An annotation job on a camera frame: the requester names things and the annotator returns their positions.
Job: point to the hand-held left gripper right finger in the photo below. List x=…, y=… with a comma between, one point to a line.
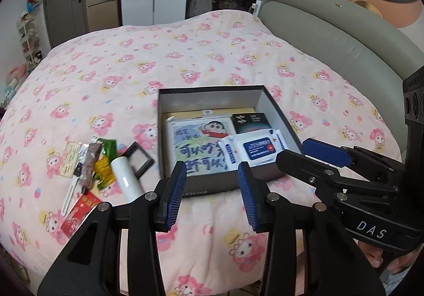
x=248, y=196

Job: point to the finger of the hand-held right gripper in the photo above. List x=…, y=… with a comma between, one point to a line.
x=298, y=165
x=324, y=150

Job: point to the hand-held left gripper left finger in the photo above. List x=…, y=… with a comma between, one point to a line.
x=175, y=193

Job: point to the black cardboard box container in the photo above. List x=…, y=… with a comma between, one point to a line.
x=198, y=188

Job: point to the white blue wet wipes pack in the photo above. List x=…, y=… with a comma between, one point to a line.
x=258, y=147

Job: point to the cartoon picture kit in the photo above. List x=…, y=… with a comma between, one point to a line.
x=195, y=147

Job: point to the white bottle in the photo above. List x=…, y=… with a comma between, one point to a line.
x=126, y=180

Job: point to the black screen protector box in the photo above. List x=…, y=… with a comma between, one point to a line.
x=251, y=123

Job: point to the red packet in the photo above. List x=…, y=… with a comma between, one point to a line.
x=81, y=213

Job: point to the person's right hand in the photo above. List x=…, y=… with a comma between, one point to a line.
x=374, y=254

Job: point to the green snack packet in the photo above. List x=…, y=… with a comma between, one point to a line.
x=107, y=150

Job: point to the brown snack packet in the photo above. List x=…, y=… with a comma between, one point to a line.
x=91, y=163

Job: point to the yellow paper card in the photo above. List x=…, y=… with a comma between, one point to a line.
x=70, y=160

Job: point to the grey padded headboard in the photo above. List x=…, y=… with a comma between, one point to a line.
x=331, y=34

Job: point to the pink printed blanket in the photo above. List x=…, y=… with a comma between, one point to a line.
x=132, y=67

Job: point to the brown cabinet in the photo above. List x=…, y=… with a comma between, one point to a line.
x=99, y=11

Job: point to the pink plush toy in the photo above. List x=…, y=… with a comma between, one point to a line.
x=18, y=72

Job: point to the white shelf rack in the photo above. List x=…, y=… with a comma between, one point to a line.
x=29, y=37

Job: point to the grey door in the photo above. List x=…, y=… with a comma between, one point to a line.
x=63, y=1

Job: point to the red blue plush toy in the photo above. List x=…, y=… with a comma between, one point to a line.
x=33, y=1

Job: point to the black square frame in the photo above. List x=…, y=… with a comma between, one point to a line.
x=144, y=151

